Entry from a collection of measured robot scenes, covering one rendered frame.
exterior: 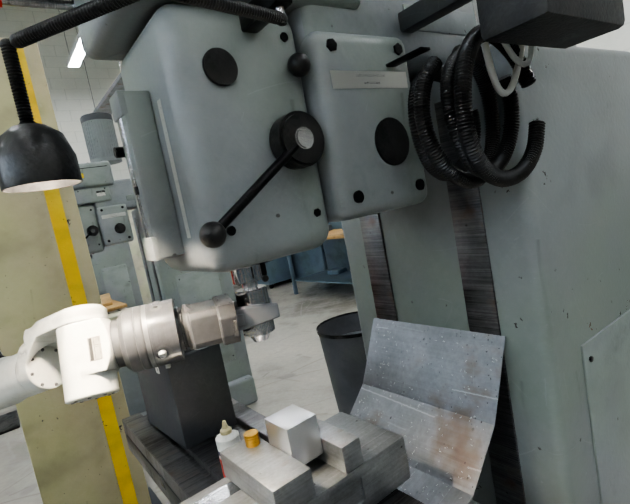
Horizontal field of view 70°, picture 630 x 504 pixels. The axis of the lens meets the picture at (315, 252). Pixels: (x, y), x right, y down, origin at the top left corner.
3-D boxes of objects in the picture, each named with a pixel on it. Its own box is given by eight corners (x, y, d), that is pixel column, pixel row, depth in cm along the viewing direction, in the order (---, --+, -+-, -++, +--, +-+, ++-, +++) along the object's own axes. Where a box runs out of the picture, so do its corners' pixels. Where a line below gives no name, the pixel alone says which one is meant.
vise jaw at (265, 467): (279, 522, 55) (272, 492, 55) (224, 476, 67) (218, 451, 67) (317, 495, 59) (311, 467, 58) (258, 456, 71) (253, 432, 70)
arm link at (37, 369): (74, 302, 58) (10, 331, 63) (84, 372, 56) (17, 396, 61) (116, 302, 64) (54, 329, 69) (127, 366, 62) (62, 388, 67)
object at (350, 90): (347, 221, 61) (311, 23, 58) (259, 232, 81) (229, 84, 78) (436, 200, 72) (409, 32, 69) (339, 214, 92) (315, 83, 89)
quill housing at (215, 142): (217, 278, 52) (154, -11, 49) (161, 274, 69) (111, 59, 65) (342, 244, 63) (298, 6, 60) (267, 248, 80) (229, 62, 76)
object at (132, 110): (155, 261, 56) (115, 89, 54) (146, 261, 60) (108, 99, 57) (186, 253, 59) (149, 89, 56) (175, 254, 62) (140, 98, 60)
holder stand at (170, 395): (186, 451, 91) (163, 356, 89) (148, 422, 108) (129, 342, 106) (237, 424, 99) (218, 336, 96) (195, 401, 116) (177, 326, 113)
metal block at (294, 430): (294, 471, 62) (286, 430, 61) (271, 456, 67) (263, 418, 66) (323, 453, 65) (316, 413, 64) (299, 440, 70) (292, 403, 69)
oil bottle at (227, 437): (231, 491, 75) (217, 429, 74) (221, 481, 78) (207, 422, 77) (252, 479, 77) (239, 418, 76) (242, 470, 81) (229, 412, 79)
